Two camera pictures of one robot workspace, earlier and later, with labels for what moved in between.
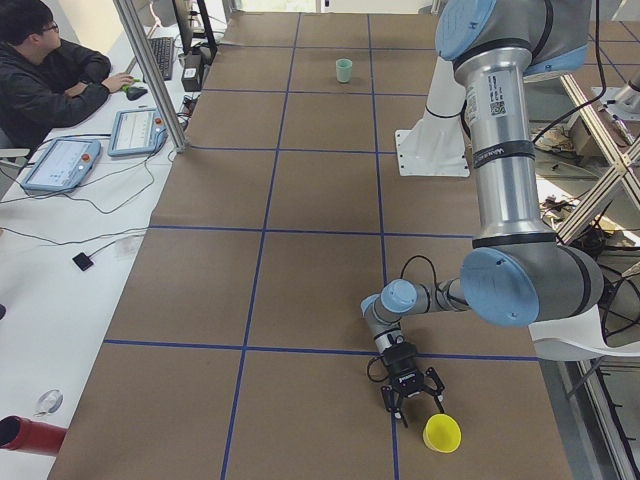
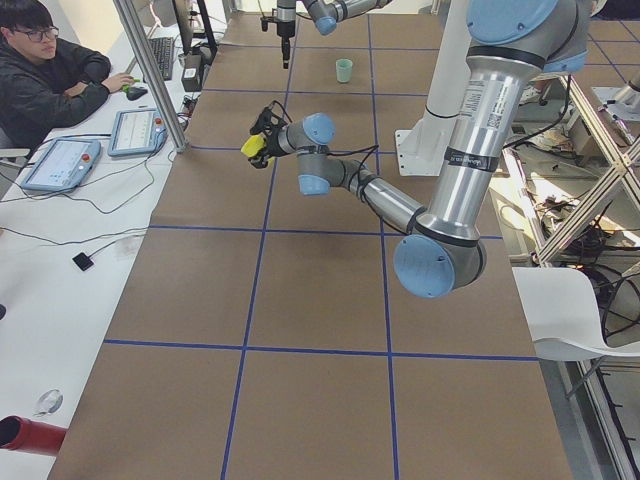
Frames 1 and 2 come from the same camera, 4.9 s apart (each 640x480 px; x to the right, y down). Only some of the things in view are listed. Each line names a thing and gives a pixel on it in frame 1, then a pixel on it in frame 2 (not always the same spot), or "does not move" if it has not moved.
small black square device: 82,261 does not move
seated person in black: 47,83 does not move
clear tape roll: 49,402 does not move
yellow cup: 442,433 -> 252,146
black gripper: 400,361 -> 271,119
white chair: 577,337 does not move
